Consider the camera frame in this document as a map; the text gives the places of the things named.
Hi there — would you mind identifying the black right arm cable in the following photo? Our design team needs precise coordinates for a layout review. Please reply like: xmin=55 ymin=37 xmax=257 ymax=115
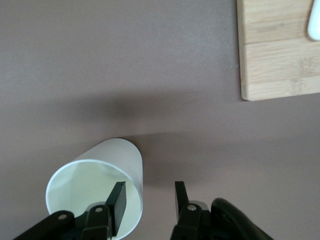
xmin=209 ymin=197 xmax=279 ymax=240

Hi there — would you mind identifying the white plastic knife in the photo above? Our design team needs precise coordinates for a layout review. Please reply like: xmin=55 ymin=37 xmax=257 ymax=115
xmin=306 ymin=0 xmax=320 ymax=42

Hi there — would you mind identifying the bamboo cutting board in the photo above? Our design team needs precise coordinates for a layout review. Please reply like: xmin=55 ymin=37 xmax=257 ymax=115
xmin=236 ymin=0 xmax=320 ymax=102

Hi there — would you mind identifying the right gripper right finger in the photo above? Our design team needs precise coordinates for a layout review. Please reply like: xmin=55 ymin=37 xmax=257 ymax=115
xmin=169 ymin=180 xmax=212 ymax=240

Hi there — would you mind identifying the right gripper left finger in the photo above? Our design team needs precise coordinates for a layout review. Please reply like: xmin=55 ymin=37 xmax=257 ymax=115
xmin=13 ymin=181 xmax=127 ymax=240

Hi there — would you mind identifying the cream paper cup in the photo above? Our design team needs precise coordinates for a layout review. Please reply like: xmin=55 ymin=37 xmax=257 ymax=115
xmin=44 ymin=136 xmax=145 ymax=240

